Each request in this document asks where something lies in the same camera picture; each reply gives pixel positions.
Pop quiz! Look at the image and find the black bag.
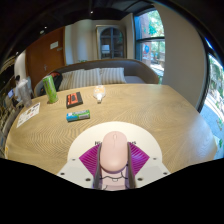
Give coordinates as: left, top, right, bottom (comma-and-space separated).
49, 71, 64, 93

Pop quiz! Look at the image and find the white sticker sheet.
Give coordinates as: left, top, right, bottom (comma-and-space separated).
16, 101, 41, 129

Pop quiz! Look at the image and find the white squeeze tube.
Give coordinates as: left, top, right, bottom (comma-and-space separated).
92, 84, 107, 104

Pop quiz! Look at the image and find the arched glass cabinet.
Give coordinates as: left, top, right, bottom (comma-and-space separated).
95, 24, 128, 61

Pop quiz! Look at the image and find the person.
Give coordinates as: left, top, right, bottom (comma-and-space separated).
12, 74, 23, 101

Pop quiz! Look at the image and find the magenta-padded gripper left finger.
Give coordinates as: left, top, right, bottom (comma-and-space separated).
56, 143, 104, 190

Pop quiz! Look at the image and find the pink computer mouse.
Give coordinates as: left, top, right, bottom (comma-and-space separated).
99, 130, 130, 174

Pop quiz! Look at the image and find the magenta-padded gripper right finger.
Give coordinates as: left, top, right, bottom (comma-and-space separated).
126, 141, 172, 190

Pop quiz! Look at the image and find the grey curved sofa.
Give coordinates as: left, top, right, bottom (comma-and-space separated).
33, 58, 160, 98

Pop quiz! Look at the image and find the black box with red print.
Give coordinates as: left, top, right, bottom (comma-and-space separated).
65, 91, 84, 109

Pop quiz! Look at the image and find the brown wooden door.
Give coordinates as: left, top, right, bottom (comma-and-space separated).
24, 26, 67, 89

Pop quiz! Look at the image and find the dark-framed window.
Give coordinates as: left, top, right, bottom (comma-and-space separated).
199, 36, 224, 161
134, 9, 166, 84

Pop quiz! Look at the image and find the small teal and white pack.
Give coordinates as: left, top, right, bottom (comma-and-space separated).
65, 109, 91, 123

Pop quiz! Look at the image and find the white sign on door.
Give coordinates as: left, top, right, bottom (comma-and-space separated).
49, 40, 60, 50

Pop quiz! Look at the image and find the striped cushion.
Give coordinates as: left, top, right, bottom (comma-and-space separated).
99, 67, 127, 85
58, 70, 76, 92
68, 68, 103, 89

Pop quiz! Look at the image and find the green drink can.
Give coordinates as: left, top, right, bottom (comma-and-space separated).
41, 74, 59, 104

